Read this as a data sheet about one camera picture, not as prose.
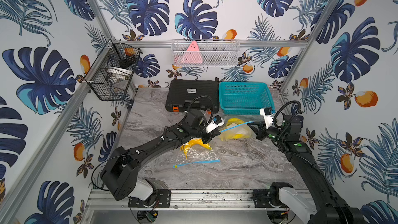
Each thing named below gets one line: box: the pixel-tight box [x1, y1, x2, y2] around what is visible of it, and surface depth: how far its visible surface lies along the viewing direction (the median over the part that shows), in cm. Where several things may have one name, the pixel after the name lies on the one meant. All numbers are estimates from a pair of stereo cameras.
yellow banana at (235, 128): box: [220, 117, 250, 141], surface depth 85 cm
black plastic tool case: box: [165, 79, 220, 114], surface depth 113 cm
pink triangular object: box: [181, 40, 203, 64], surface depth 92 cm
